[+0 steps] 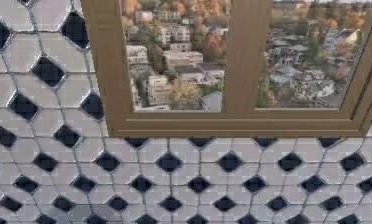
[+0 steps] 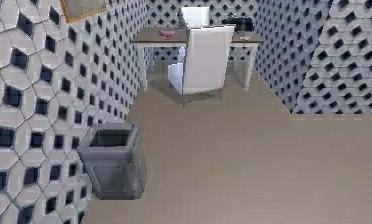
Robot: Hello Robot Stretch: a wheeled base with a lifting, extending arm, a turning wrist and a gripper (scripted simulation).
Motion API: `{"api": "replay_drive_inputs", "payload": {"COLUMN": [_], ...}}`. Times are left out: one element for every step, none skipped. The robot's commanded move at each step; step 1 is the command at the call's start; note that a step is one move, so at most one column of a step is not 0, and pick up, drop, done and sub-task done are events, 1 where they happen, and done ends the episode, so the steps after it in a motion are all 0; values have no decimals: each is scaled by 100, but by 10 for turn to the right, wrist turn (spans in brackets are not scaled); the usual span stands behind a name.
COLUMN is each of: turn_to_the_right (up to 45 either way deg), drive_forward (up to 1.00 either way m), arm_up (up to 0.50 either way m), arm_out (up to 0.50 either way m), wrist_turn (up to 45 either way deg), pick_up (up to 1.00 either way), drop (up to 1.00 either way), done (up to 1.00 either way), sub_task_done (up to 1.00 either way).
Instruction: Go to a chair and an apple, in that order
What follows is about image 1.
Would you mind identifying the brown wooden framed window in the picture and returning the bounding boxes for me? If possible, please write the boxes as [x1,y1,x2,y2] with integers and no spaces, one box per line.
[80,0,372,139]

